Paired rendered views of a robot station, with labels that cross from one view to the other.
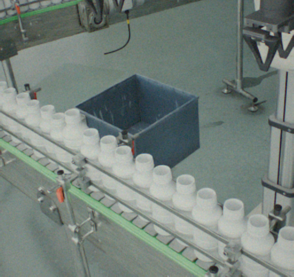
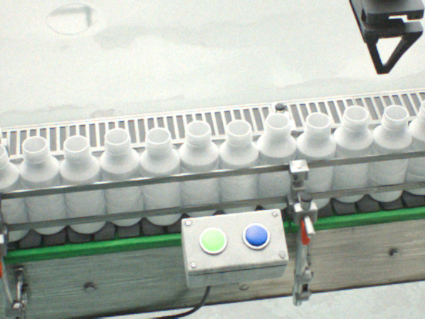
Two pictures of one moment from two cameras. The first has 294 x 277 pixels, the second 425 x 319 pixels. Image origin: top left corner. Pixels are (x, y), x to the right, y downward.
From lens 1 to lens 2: 1.60 m
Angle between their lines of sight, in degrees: 87
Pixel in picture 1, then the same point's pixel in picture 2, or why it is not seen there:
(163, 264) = not seen: hidden behind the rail
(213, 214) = (339, 131)
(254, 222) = (287, 132)
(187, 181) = (402, 126)
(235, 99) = not seen: outside the picture
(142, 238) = not seen: hidden behind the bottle
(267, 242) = (261, 140)
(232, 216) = (310, 120)
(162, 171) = not seen: outside the picture
